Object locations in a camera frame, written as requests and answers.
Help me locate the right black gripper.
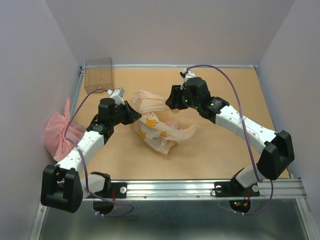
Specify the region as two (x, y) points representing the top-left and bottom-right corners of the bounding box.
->
(165, 84), (200, 110)

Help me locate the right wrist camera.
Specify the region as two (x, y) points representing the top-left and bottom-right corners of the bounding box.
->
(179, 68), (197, 88)

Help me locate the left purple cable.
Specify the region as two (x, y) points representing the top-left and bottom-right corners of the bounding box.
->
(63, 89), (135, 218)

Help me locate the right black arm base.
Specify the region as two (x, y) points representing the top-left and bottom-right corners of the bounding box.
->
(210, 177), (260, 198)

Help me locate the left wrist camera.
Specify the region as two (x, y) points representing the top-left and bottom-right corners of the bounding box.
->
(107, 87), (125, 106)

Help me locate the pink plastic bag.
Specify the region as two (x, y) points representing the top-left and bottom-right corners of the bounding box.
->
(43, 97), (86, 162)

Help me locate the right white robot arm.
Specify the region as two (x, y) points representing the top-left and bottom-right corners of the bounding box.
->
(165, 77), (295, 195)

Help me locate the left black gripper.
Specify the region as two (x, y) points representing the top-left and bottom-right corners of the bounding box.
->
(110, 100), (141, 126)

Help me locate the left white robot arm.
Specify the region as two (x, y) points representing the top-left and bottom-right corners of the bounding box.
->
(40, 98), (142, 213)

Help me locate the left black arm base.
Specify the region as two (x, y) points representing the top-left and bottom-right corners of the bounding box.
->
(88, 171), (127, 200)

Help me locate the translucent printed plastic bag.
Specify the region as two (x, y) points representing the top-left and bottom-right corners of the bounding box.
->
(129, 90), (199, 155)

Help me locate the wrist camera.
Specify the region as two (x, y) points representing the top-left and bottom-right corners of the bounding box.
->
(107, 87), (125, 106)
(179, 68), (197, 88)

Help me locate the transparent grey plastic box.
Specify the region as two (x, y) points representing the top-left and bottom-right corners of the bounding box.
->
(84, 57), (115, 94)

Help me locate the aluminium front rail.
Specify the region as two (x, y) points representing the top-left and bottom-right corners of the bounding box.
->
(82, 177), (307, 201)

